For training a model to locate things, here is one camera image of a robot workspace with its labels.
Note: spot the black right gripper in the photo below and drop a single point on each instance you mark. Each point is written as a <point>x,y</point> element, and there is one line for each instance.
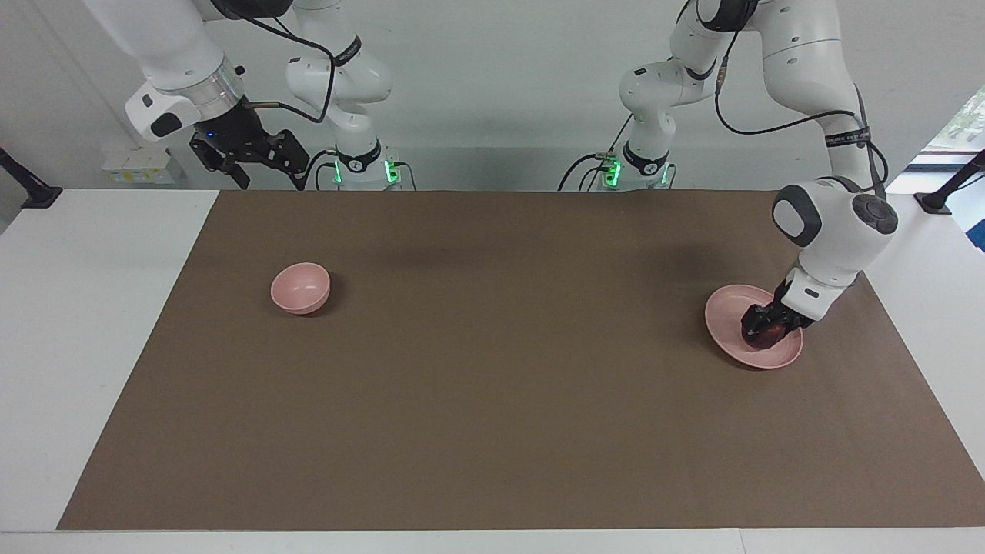
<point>235,131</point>

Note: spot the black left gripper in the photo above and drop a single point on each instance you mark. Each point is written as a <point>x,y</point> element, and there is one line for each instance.
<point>793,308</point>

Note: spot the dark red apple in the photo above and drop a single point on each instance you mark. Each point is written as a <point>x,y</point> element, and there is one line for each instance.
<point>769,335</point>

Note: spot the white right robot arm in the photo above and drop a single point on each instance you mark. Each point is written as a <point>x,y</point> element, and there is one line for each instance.
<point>177,46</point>

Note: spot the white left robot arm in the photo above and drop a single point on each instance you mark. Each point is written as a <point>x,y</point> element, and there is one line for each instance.
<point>800,54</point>

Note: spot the pink plate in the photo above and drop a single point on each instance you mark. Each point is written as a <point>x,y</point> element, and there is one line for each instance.
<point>727,315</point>

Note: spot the pink bowl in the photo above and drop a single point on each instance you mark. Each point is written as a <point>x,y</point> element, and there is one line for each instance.
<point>300,288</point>

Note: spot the black clamp stand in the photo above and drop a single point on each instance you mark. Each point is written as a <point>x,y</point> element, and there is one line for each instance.
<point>943,196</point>
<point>35,192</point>

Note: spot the blue object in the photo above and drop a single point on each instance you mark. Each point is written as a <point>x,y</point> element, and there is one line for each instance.
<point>979,237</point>

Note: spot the window with green view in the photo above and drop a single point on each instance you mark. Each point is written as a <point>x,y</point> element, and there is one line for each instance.
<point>962,123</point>

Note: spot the brown table mat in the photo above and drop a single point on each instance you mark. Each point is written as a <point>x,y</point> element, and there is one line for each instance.
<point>492,400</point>

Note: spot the white wall socket box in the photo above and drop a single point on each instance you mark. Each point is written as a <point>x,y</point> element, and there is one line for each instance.
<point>135,169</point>

